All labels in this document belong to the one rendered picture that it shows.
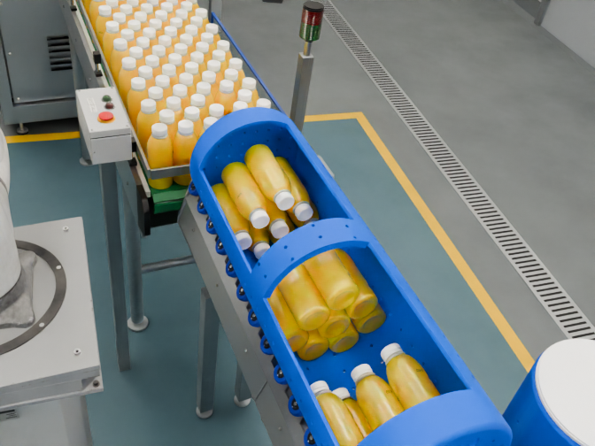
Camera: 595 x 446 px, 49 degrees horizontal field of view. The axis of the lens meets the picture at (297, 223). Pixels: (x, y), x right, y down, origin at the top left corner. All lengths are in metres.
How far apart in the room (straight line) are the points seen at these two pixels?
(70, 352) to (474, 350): 1.90
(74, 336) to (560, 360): 0.93
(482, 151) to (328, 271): 2.78
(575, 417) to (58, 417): 0.99
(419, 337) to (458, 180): 2.39
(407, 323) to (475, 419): 0.34
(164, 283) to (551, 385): 1.78
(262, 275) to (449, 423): 0.44
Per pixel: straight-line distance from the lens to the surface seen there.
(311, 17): 1.98
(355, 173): 3.46
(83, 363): 1.18
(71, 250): 1.36
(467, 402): 1.02
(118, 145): 1.69
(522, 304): 3.05
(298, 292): 1.22
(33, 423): 1.42
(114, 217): 1.94
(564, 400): 1.36
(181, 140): 1.71
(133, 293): 2.45
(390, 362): 1.18
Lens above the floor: 2.02
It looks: 41 degrees down
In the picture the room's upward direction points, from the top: 10 degrees clockwise
